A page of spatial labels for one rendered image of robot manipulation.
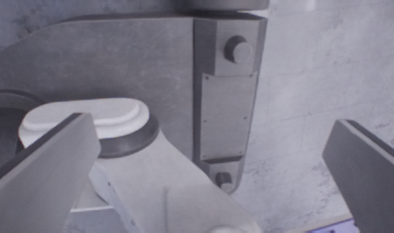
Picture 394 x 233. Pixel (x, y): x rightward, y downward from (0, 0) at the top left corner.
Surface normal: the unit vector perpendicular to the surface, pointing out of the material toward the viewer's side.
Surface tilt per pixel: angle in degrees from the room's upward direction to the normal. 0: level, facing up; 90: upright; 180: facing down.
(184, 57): 0
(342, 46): 0
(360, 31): 0
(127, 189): 90
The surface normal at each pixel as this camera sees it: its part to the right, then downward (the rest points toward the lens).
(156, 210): 0.01, -0.85
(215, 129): 0.16, 0.51
